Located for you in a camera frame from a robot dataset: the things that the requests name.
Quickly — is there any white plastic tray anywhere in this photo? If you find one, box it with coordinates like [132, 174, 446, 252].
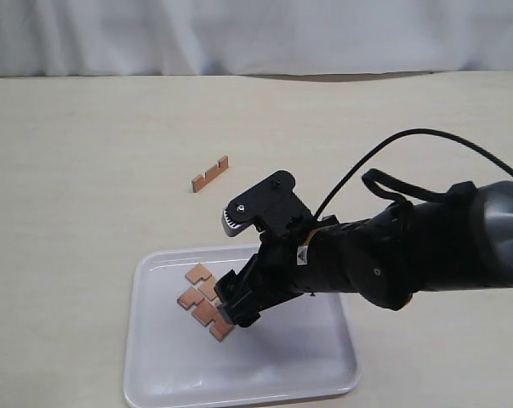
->
[123, 244, 360, 407]

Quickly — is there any white backdrop curtain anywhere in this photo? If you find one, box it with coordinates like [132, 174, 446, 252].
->
[0, 1, 513, 77]

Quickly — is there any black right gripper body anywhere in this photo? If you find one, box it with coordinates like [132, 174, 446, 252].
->
[242, 216, 341, 306]

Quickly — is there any wooden notched piece one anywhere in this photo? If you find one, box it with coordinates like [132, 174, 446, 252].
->
[185, 263, 217, 302]

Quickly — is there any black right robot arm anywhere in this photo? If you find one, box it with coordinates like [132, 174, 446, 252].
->
[215, 180, 513, 327]

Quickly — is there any wooden notched piece four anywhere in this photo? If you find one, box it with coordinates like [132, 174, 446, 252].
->
[191, 300, 234, 342]

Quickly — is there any wooden notched piece two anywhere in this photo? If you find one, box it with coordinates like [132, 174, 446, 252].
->
[177, 286, 216, 310]

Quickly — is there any wooden notched piece three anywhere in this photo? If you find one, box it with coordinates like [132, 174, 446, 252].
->
[191, 156, 229, 193]

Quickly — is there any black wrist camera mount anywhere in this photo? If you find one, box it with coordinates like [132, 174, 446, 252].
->
[221, 170, 313, 237]

